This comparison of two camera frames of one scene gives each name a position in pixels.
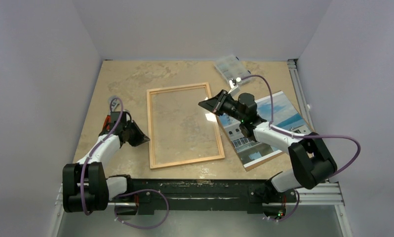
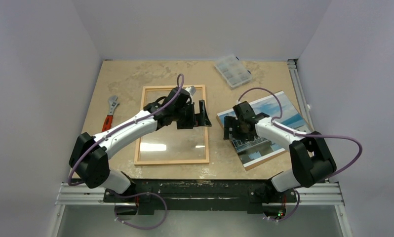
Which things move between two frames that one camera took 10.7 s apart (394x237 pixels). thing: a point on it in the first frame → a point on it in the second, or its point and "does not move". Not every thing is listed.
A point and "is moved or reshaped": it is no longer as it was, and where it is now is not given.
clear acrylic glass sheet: (182, 130) is moved or reshaped
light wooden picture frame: (149, 92) → (137, 163)
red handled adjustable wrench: (113, 101) does not move
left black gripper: (140, 138) → (198, 120)
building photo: (285, 117) does not move
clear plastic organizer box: (231, 67) does not move
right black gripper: (221, 104) → (232, 128)
